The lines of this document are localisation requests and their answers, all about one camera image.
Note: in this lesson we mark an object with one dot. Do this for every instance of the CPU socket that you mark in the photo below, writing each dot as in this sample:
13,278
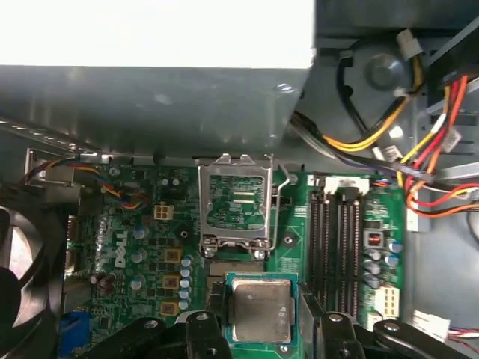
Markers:
228,266

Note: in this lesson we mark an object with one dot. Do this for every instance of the metal socket cover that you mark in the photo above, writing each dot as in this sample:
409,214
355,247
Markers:
203,202

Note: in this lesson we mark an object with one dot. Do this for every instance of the green motherboard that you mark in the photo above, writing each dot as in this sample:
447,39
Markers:
149,232

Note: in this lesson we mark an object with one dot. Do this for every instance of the grey power supply unit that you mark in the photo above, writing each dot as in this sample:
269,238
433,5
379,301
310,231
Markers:
149,104

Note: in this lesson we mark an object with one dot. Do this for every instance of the CPU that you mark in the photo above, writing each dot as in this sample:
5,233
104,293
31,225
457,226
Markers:
262,310

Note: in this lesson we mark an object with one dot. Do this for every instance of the thin metal locking lever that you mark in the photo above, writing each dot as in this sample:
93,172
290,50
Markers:
276,209

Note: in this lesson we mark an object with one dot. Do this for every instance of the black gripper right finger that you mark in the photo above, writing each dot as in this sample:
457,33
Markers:
338,336

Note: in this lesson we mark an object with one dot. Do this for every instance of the grey metal drive cage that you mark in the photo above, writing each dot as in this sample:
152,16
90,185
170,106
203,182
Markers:
454,171

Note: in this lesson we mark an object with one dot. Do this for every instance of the black open PC case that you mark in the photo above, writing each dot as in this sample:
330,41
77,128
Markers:
441,261

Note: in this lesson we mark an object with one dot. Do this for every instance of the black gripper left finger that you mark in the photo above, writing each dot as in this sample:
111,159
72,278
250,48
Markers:
204,336

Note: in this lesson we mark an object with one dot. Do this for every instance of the blue expansion slot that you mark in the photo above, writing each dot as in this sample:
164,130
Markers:
75,333

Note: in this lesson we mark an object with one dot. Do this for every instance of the black RAM slot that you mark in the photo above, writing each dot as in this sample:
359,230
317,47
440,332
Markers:
353,254
326,254
341,254
315,254

